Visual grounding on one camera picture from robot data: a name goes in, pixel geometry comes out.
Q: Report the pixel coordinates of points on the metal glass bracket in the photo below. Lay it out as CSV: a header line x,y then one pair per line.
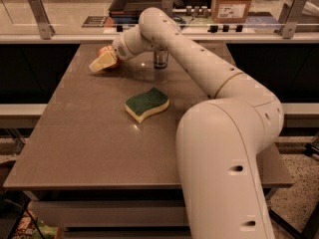
x,y
166,6
289,19
46,30

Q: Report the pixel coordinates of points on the brown cardboard box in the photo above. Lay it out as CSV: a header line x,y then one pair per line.
x,y
230,11

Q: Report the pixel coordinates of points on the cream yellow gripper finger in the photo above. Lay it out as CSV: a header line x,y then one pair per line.
x,y
94,66

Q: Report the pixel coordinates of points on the white drawer cabinet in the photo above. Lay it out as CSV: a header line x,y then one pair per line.
x,y
109,213

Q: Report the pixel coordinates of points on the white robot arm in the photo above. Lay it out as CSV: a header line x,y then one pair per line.
x,y
217,140

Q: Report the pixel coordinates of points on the green yellow sponge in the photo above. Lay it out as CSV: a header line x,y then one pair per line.
x,y
146,104

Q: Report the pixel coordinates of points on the middle metal glass bracket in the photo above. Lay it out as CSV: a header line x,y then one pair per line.
x,y
166,6

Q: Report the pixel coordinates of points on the left metal glass bracket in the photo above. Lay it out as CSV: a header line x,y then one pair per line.
x,y
46,30

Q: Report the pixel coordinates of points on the silver blue energy drink can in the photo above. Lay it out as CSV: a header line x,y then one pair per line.
x,y
160,58

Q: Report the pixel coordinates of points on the orange grey tool case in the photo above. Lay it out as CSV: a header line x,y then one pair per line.
x,y
139,0

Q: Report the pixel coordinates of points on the red apple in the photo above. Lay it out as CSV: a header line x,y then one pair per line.
x,y
107,58

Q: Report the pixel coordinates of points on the colourful bag on floor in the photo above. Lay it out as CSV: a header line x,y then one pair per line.
x,y
31,227

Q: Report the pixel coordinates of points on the right metal glass bracket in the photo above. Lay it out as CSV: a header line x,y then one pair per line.
x,y
289,19

